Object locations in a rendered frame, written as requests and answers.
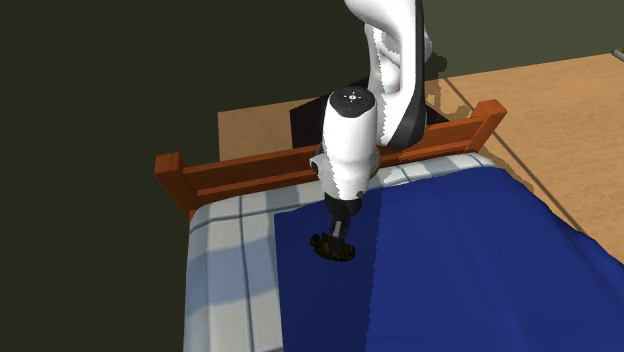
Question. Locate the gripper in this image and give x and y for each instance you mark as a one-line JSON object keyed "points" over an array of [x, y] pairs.
{"points": [[342, 206]]}

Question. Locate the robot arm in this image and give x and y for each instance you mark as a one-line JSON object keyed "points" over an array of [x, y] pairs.
{"points": [[348, 141]]}

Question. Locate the dark brown lumpy object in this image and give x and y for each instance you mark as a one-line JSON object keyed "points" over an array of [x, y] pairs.
{"points": [[336, 249]]}

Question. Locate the wooden bed with checked sheet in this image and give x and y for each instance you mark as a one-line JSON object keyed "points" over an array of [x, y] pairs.
{"points": [[229, 253]]}

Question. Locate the blue blanket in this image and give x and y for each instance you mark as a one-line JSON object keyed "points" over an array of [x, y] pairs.
{"points": [[463, 263]]}

